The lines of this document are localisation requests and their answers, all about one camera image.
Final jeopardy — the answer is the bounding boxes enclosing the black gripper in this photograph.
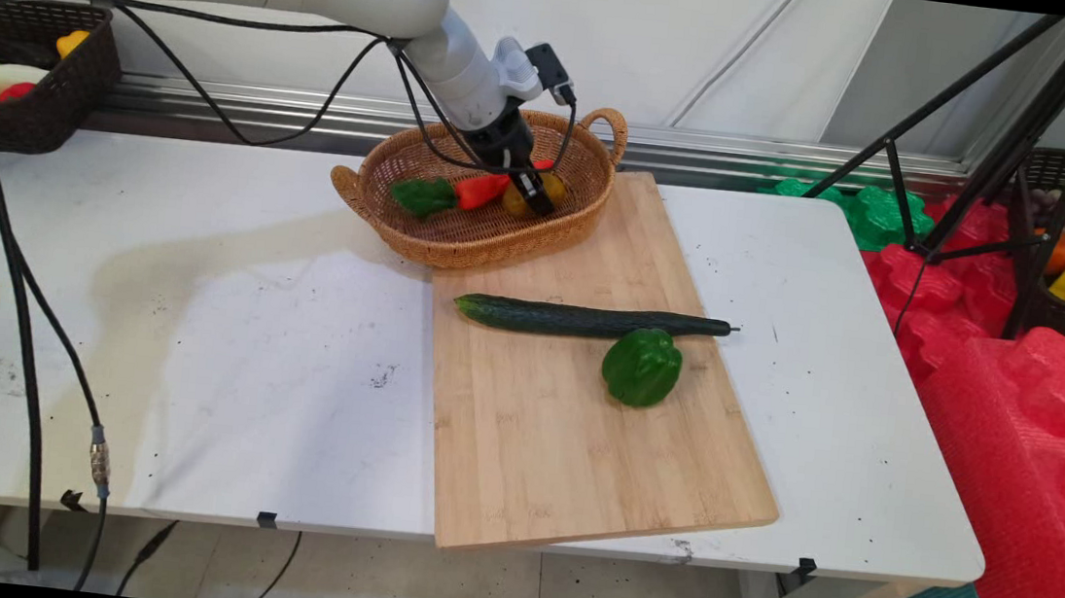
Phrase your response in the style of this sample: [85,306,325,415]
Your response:
[451,95,568,218]

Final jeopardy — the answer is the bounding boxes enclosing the yellow-brown potato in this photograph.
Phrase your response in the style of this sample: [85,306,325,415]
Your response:
[500,168,569,223]

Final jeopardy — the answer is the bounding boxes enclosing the orange carrot with green top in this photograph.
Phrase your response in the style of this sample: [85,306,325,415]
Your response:
[388,164,513,229]

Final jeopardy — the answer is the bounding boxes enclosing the dark green cucumber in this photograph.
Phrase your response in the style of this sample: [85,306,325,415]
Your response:
[452,291,742,354]

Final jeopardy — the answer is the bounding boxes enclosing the green bell pepper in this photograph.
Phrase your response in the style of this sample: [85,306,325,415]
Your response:
[598,324,687,412]

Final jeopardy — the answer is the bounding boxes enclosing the bamboo cutting board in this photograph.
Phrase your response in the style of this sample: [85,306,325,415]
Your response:
[405,153,811,580]

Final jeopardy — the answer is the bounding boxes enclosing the white table cover sheet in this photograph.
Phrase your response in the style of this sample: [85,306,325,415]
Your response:
[0,119,1020,598]

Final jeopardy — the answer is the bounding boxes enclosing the green foam mat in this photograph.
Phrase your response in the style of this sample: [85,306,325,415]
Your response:
[751,171,941,260]

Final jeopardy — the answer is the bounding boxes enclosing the red foam mat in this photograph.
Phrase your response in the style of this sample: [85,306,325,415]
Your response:
[850,186,1031,390]
[893,314,1065,598]

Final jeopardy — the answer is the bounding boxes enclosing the dark brown woven vegetable basket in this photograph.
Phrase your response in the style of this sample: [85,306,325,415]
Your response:
[0,0,129,164]

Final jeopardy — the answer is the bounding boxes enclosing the black tripod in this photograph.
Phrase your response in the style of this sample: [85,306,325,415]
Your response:
[790,0,1065,347]

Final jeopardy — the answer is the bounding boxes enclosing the white radish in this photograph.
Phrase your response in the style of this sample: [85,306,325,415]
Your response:
[0,62,51,101]

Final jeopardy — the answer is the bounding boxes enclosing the dark purple eggplant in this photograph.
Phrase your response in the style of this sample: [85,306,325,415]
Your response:
[0,39,61,72]

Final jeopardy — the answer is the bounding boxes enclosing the tan wicker basket with handles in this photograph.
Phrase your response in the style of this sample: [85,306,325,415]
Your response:
[323,82,631,285]

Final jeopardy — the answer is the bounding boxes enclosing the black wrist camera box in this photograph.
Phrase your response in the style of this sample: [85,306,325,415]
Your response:
[520,41,582,108]

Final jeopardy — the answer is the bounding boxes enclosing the aluminium wall rail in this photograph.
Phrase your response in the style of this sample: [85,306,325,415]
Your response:
[84,68,976,201]

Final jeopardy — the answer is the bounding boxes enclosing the thin black camera cable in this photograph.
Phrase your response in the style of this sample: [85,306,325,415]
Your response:
[0,0,585,184]

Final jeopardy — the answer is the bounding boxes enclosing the black floor cable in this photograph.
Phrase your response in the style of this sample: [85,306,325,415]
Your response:
[115,513,181,598]
[246,526,303,598]

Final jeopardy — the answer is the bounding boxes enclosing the black cable with metal connector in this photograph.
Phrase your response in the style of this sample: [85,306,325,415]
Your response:
[0,234,134,594]

